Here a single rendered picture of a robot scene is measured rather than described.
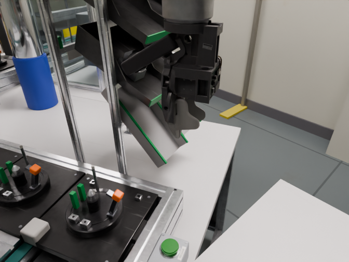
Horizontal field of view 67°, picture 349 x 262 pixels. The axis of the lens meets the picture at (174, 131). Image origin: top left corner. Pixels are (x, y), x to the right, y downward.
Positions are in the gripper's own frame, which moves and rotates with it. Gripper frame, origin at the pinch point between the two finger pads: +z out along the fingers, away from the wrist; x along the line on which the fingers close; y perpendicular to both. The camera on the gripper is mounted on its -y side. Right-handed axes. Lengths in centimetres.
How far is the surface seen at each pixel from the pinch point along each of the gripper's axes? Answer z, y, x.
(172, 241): 26.1, 1.6, -5.5
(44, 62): 13, -92, 56
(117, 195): 16.2, -11.4, -5.7
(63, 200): 26.3, -30.3, -4.7
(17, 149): 28, -64, 10
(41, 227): 24.2, -27.4, -14.3
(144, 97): 2.0, -14.6, 15.4
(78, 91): 37, -94, 76
